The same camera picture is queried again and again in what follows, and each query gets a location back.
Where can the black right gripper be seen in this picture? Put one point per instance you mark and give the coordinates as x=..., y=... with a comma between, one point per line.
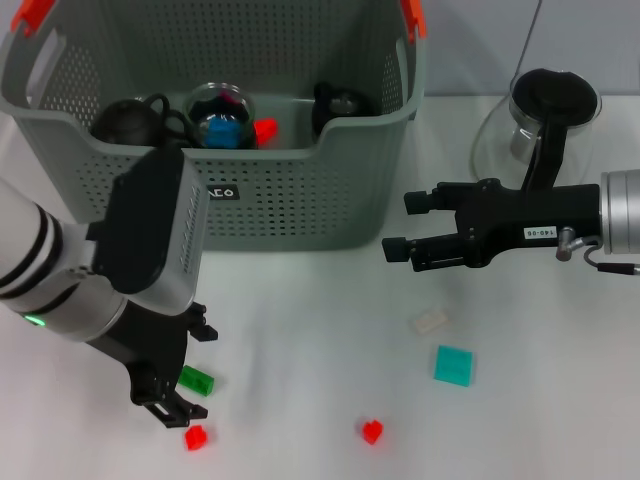
x=525, y=215

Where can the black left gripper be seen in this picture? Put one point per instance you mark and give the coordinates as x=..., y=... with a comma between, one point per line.
x=150, y=345

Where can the small green building block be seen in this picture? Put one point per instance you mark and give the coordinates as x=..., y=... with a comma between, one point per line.
x=197, y=380

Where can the bright red-orange building block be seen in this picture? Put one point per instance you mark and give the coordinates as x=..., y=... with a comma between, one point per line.
x=265, y=130

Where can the blue square building block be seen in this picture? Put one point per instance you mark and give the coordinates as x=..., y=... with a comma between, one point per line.
x=221, y=134

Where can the dark red curved block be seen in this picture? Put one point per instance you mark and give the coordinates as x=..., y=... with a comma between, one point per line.
x=229, y=99

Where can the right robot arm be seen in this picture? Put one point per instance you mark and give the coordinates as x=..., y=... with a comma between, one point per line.
x=622, y=215

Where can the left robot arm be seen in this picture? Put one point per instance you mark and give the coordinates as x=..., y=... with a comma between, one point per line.
x=150, y=225

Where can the small red building block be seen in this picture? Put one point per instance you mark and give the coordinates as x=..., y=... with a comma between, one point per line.
x=196, y=438
x=372, y=431

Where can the white building block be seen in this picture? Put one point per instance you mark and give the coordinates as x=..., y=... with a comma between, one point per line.
x=430, y=322

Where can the grey-green perforated storage basket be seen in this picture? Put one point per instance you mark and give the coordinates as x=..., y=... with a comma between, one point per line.
x=310, y=200

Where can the teal square building block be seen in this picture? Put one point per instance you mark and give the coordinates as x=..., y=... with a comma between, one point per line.
x=452, y=366

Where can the black clay teapot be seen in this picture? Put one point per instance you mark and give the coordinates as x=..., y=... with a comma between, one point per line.
x=122, y=125

